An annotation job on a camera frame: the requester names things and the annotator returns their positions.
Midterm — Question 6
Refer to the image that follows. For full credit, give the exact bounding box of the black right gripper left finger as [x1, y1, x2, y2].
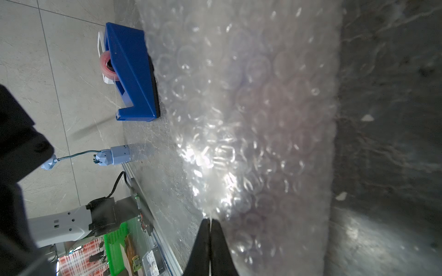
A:
[183, 218, 211, 276]

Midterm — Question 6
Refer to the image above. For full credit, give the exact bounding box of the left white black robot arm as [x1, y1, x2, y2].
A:
[1, 86, 139, 276]

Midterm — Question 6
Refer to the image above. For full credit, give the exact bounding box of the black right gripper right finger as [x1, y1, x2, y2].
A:
[209, 219, 239, 276]

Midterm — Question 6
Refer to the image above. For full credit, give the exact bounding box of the blue tape dispenser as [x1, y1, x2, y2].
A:
[97, 23, 161, 122]

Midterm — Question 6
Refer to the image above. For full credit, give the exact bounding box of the clear bubble wrap sheet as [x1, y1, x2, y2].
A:
[133, 1, 343, 276]

